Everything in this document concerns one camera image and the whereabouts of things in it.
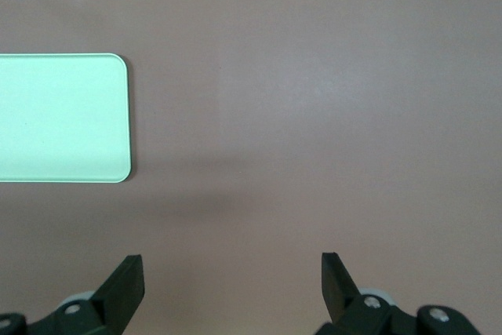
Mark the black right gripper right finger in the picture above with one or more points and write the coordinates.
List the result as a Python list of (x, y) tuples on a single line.
[(337, 292)]

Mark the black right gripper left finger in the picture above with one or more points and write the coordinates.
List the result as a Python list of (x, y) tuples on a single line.
[(117, 296)]

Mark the light green rectangular tray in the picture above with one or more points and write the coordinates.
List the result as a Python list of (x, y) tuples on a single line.
[(59, 115)]

